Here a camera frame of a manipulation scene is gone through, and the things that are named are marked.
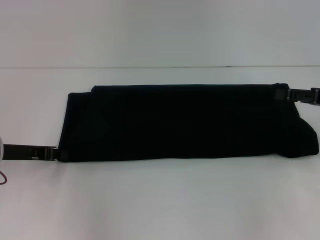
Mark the black shirt with FREE print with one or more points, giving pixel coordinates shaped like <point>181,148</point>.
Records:
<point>175,125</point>

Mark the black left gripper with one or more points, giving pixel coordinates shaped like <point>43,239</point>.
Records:
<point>25,152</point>

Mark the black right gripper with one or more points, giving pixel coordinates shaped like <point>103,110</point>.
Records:
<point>315,96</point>

